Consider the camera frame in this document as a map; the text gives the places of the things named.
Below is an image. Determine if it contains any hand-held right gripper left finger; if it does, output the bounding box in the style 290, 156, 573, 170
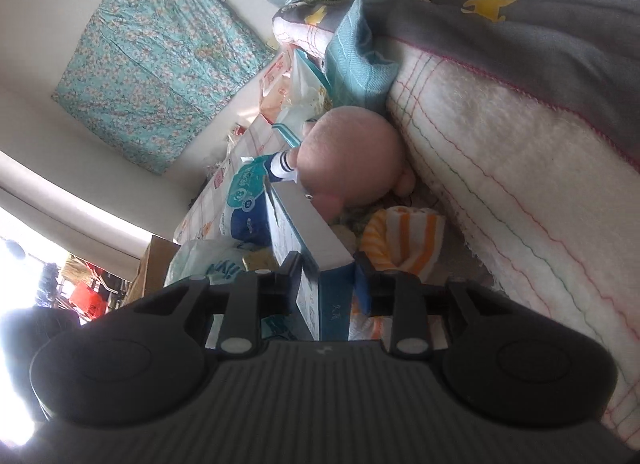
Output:
165, 251, 306, 359

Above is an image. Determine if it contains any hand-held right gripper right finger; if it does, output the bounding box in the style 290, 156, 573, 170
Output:
352, 251, 488, 360

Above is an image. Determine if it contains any white and pale blue box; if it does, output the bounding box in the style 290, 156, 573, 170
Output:
264, 179, 357, 342

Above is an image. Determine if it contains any orange white striped cloth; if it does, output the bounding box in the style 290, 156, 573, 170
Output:
361, 207, 447, 282

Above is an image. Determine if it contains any blue wet wipes pack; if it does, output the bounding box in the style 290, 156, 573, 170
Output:
217, 154, 273, 245

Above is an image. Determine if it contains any cardboard box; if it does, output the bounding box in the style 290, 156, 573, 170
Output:
122, 234, 181, 305

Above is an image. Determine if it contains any pink plush toy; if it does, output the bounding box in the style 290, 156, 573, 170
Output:
295, 105, 417, 217

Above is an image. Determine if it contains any teal checked towel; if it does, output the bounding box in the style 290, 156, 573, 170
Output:
324, 0, 401, 112

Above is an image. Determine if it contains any white plastic bag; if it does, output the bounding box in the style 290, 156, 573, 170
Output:
165, 238, 281, 290

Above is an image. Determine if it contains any navy white striped sock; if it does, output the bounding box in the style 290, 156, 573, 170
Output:
265, 149, 301, 185

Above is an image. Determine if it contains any pink wet wipes pack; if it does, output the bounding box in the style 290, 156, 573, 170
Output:
260, 47, 301, 125

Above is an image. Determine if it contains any red plastic bag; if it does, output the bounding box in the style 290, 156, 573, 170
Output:
67, 279, 108, 320

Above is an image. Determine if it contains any white plastic packet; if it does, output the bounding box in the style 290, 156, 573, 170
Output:
272, 49, 333, 140

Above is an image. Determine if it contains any grey blanket with yellow animals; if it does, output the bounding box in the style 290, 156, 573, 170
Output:
292, 0, 640, 167

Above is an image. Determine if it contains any teal floral wall cloth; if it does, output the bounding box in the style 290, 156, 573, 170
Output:
51, 0, 273, 176

